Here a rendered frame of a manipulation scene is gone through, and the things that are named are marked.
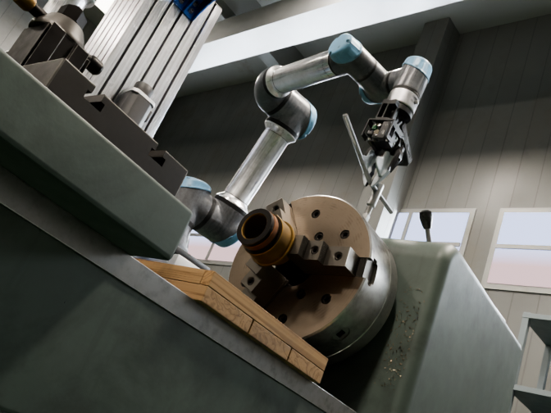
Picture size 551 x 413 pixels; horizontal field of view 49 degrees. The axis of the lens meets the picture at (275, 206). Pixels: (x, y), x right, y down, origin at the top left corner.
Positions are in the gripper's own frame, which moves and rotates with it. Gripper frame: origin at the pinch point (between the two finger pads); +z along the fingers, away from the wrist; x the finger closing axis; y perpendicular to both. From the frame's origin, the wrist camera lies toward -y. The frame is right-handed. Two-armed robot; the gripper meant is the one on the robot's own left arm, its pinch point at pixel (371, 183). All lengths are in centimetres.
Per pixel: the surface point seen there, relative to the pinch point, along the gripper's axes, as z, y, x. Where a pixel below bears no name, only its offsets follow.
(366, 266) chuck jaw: 28.6, 19.9, 20.1
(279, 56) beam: -362, -328, -438
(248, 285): 39.5, 26.0, 2.5
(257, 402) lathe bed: 58, 37, 24
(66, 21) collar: 26, 78, -2
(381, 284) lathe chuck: 29.3, 14.6, 21.1
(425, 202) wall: -191, -353, -180
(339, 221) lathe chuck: 21.0, 20.3, 11.0
